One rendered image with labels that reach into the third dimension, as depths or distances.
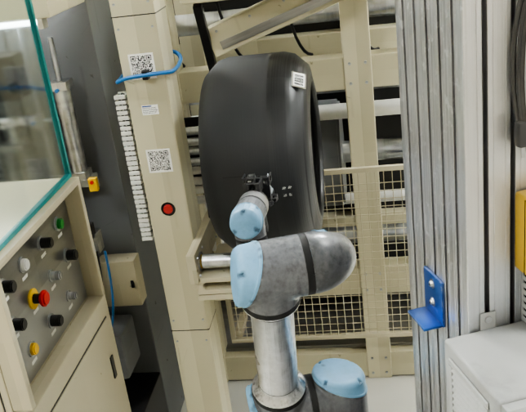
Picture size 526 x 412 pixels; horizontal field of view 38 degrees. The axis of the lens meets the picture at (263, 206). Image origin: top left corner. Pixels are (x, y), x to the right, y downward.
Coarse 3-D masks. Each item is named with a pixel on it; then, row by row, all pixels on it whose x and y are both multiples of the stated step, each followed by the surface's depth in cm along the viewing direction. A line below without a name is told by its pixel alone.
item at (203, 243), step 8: (208, 224) 253; (200, 232) 246; (208, 232) 252; (200, 240) 241; (208, 240) 251; (192, 248) 236; (200, 248) 239; (208, 248) 250; (192, 256) 231; (192, 264) 232; (192, 272) 233; (200, 272) 237; (192, 280) 234
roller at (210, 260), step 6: (204, 258) 236; (210, 258) 235; (216, 258) 235; (222, 258) 235; (228, 258) 234; (204, 264) 236; (210, 264) 236; (216, 264) 235; (222, 264) 235; (228, 264) 235
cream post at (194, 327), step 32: (128, 0) 214; (160, 0) 221; (128, 32) 218; (160, 32) 219; (128, 64) 222; (160, 64) 220; (128, 96) 225; (160, 96) 224; (160, 128) 228; (160, 192) 236; (192, 192) 244; (160, 224) 241; (192, 224) 241; (160, 256) 245; (192, 288) 249; (192, 320) 253; (192, 352) 258; (192, 384) 264; (224, 384) 271
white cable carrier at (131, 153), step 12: (120, 96) 227; (120, 108) 228; (120, 120) 230; (132, 132) 232; (132, 144) 232; (132, 156) 234; (132, 168) 235; (132, 180) 239; (144, 192) 243; (144, 204) 240; (144, 216) 241; (144, 228) 243; (144, 240) 245
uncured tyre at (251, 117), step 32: (224, 64) 222; (256, 64) 219; (288, 64) 217; (224, 96) 211; (256, 96) 210; (288, 96) 209; (224, 128) 208; (256, 128) 207; (288, 128) 206; (320, 128) 253; (224, 160) 208; (256, 160) 207; (288, 160) 206; (320, 160) 254; (224, 192) 210; (320, 192) 250; (224, 224) 217; (288, 224) 215; (320, 224) 231
